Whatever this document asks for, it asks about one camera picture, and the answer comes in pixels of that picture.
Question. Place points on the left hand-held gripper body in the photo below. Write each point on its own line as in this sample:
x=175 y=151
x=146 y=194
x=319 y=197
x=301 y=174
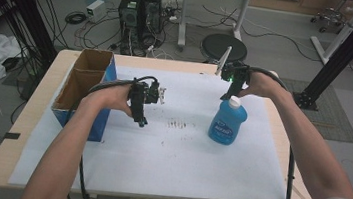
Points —
x=146 y=92

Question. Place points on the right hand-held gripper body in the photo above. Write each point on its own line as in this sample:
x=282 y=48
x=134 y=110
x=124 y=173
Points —
x=236 y=72

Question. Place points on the black tape strip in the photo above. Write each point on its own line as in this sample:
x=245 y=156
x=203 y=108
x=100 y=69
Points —
x=8 y=136

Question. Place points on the white metal stand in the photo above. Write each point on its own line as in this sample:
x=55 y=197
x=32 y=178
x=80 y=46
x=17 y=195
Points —
x=339 y=37

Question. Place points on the grey floor mat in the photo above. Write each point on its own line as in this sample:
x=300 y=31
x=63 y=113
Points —
x=331 y=119

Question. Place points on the person's right hand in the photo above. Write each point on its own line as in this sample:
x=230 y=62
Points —
x=263 y=85

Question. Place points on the black metal frame post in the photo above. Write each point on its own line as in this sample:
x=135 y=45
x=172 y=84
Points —
x=347 y=55
x=30 y=9

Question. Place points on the blue bottle with white cap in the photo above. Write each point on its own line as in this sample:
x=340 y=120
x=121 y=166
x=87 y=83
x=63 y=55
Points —
x=227 y=123

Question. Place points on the person's left hand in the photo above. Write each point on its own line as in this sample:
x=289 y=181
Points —
x=111 y=98

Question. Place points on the white paper sheet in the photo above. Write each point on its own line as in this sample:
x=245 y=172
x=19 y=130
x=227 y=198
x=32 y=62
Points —
x=174 y=161

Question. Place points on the blue cardboard box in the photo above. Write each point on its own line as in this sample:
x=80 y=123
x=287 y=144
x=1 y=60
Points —
x=82 y=83

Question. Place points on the black round stool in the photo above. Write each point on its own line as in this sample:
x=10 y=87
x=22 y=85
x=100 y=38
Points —
x=219 y=45

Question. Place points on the office chair wheel base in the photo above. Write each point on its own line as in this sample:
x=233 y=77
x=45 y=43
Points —
x=331 y=18

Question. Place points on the black computer tower green label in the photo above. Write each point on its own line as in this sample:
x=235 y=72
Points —
x=130 y=8

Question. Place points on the small white device box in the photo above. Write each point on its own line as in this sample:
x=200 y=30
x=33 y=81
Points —
x=95 y=10

